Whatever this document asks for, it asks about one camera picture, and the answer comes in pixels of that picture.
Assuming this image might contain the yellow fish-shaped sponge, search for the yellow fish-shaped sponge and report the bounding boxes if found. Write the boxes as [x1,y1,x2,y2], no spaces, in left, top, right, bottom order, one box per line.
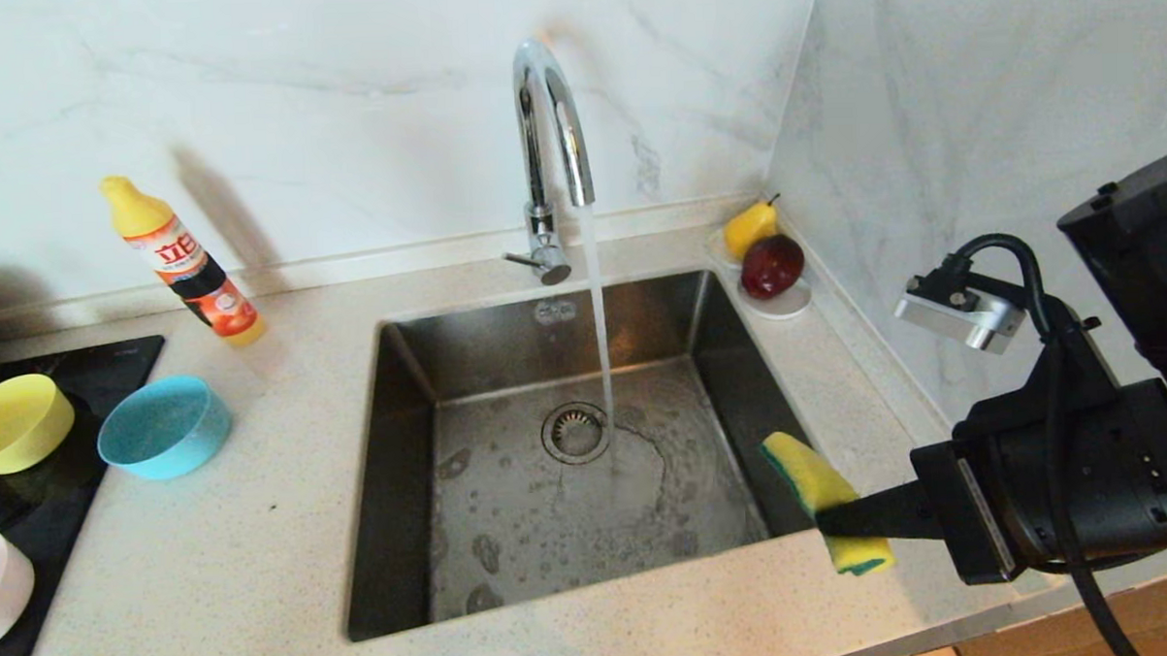
[760,427,896,580]

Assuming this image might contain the blue plastic bowl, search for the blue plastic bowl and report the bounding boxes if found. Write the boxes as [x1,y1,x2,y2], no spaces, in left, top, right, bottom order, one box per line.
[95,373,235,483]

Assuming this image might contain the orange yellow dish soap bottle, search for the orange yellow dish soap bottle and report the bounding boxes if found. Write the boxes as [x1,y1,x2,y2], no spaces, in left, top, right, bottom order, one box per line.
[100,172,267,351]

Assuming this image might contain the yellow plastic bowl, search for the yellow plastic bowl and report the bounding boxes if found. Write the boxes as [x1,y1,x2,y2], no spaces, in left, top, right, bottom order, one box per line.
[0,372,77,476]

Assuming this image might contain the stainless steel sink basin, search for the stainless steel sink basin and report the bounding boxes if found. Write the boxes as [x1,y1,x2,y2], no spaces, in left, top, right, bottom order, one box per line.
[335,265,852,643]

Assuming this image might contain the small white dish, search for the small white dish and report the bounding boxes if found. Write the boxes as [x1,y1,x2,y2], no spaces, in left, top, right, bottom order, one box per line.
[706,222,815,322]

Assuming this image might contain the dark red apple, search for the dark red apple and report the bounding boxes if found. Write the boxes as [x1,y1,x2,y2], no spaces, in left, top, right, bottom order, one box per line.
[740,233,808,300]

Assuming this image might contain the yellow pear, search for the yellow pear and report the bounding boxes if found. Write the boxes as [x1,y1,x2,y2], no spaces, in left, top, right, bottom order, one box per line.
[723,194,784,261]

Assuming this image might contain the round metal drain strainer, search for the round metal drain strainer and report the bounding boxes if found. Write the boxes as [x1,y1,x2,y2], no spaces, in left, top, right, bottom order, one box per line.
[539,400,612,467]

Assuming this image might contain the clear running water stream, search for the clear running water stream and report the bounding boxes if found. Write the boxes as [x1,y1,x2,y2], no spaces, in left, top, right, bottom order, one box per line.
[579,204,621,470]

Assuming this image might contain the chrome gooseneck faucet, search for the chrome gooseneck faucet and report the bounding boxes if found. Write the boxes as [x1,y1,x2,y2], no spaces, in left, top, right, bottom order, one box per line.
[494,35,600,288]

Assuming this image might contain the black induction cooktop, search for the black induction cooktop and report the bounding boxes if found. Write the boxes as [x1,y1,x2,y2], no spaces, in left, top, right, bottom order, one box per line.
[0,334,177,656]

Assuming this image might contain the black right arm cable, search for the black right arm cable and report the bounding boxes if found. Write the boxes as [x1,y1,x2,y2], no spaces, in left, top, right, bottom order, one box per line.
[939,229,1140,656]

